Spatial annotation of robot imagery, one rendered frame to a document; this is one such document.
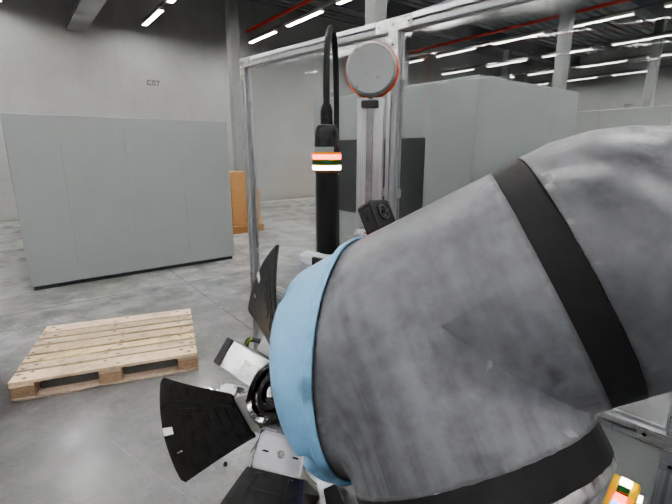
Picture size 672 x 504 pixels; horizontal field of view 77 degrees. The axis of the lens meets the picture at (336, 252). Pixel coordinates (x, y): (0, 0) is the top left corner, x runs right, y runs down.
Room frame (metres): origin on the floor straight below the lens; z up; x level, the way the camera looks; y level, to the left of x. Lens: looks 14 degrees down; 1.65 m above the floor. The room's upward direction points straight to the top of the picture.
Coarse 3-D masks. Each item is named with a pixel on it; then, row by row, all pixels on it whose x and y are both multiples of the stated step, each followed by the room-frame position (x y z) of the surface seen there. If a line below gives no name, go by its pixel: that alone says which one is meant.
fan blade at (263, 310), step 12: (276, 252) 0.93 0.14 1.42; (264, 264) 0.97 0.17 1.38; (276, 264) 0.91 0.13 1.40; (264, 276) 0.95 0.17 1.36; (276, 276) 0.88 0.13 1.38; (252, 288) 1.01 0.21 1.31; (264, 288) 0.92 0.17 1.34; (252, 300) 1.00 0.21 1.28; (264, 300) 0.91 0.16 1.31; (276, 300) 0.84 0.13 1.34; (252, 312) 1.00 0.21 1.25; (264, 312) 0.90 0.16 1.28; (264, 324) 0.91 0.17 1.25
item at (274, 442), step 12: (264, 432) 0.66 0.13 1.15; (264, 444) 0.65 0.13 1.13; (276, 444) 0.65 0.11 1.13; (288, 444) 0.66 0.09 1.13; (264, 456) 0.64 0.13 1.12; (276, 456) 0.64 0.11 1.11; (288, 456) 0.65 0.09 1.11; (300, 456) 0.65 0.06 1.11; (264, 468) 0.63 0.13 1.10; (276, 468) 0.63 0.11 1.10; (288, 468) 0.64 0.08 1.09; (300, 468) 0.64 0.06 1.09
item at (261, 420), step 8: (264, 368) 0.72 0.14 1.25; (256, 376) 0.72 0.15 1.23; (264, 376) 0.72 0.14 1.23; (256, 384) 0.71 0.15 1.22; (264, 384) 0.70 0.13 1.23; (248, 392) 0.70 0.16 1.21; (256, 392) 0.70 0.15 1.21; (264, 392) 0.69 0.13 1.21; (248, 400) 0.69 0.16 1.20; (256, 400) 0.69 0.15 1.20; (264, 400) 0.68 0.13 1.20; (272, 400) 0.67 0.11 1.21; (248, 408) 0.67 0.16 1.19; (256, 408) 0.68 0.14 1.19; (264, 408) 0.66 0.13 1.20; (272, 408) 0.65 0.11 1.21; (256, 416) 0.66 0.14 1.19; (264, 416) 0.66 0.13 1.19; (272, 416) 0.65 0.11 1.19; (264, 424) 0.64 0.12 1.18; (272, 424) 0.63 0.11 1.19; (280, 424) 0.63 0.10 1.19; (280, 432) 0.67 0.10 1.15
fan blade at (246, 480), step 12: (252, 468) 0.62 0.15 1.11; (240, 480) 0.61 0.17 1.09; (252, 480) 0.61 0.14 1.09; (264, 480) 0.62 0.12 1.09; (276, 480) 0.62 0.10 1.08; (288, 480) 0.62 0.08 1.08; (300, 480) 0.63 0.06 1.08; (228, 492) 0.60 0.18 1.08; (240, 492) 0.60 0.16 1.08; (252, 492) 0.60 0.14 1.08; (264, 492) 0.60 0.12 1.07; (276, 492) 0.61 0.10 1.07; (288, 492) 0.61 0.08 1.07; (300, 492) 0.62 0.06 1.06
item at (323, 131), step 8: (328, 104) 0.64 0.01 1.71; (320, 112) 0.64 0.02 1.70; (328, 112) 0.64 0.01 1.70; (320, 120) 0.64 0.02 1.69; (328, 120) 0.64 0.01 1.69; (320, 128) 0.63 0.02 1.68; (328, 128) 0.63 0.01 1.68; (336, 128) 0.64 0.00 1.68; (320, 136) 0.63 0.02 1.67; (328, 136) 0.63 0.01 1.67; (336, 136) 0.64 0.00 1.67; (320, 144) 0.63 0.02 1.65; (328, 144) 0.63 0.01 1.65; (336, 144) 0.64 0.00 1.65
